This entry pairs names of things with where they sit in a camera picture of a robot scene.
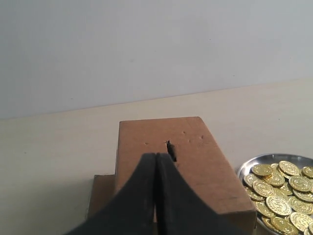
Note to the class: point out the round steel plate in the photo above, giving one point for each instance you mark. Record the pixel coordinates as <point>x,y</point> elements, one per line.
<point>285,175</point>

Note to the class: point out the gold coin centre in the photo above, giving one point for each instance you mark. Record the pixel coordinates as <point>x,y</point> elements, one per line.
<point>278,205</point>

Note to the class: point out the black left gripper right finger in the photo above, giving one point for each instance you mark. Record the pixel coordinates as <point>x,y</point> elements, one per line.
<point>179,210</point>

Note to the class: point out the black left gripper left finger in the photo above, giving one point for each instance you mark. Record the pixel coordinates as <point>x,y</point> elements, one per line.
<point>131,211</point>

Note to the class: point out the cardboard coin box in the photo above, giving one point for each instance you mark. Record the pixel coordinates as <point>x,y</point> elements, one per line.
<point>199,160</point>

